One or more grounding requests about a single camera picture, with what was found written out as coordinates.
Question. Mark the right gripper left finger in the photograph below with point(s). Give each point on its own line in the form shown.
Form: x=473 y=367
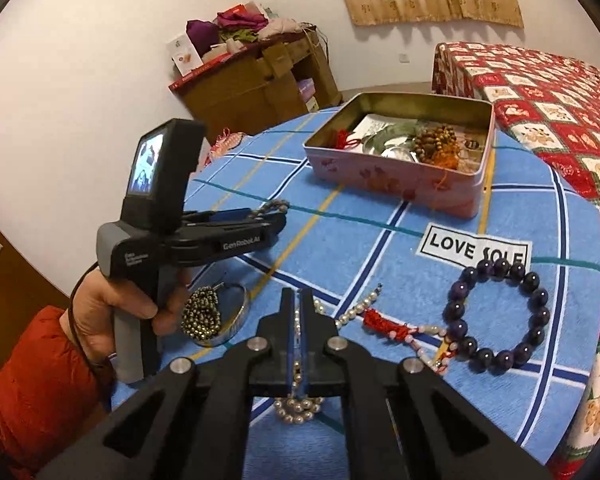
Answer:
x=192 y=420

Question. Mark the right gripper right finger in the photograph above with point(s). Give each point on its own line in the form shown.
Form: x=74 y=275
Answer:
x=401 y=420

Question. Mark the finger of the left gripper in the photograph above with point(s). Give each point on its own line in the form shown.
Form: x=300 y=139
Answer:
x=212 y=241
x=210 y=216

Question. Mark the silver metal bangle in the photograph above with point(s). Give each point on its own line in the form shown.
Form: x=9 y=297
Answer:
x=233 y=305

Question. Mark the grey bead bracelet red tassel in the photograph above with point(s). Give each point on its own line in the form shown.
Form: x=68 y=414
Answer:
x=345 y=140

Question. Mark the green jade bangle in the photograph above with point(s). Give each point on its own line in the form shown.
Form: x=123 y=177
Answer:
x=404 y=131

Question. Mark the brown wooden bead mala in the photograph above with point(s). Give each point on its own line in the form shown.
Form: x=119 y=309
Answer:
x=437 y=146

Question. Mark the red sleeved left forearm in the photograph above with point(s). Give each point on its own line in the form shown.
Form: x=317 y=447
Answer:
x=47 y=393

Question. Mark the person's left hand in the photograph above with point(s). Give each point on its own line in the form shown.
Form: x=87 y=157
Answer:
x=89 y=322

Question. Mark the pink fabric bundle on floor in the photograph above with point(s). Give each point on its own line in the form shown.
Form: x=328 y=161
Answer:
x=211 y=151

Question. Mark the blue plaid tablecloth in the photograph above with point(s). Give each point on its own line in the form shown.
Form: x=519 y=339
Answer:
x=343 y=243

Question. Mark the brown wooden cabinet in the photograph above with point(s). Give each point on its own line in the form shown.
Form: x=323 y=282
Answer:
x=258 y=87

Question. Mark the white product box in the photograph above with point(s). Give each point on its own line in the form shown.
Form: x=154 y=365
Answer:
x=183 y=54

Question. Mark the paper leaflet in tin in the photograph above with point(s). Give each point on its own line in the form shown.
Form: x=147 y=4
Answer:
x=368 y=126

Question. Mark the pile of clothes on cabinet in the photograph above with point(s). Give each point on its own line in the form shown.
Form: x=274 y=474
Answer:
x=244 y=23

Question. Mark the pink metal tin box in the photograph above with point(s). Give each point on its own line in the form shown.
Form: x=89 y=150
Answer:
x=396 y=171

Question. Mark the red patchwork bed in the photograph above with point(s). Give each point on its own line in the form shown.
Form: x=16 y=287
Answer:
x=551 y=105

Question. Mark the gripper camera screen module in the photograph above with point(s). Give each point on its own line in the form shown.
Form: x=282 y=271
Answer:
x=164 y=159

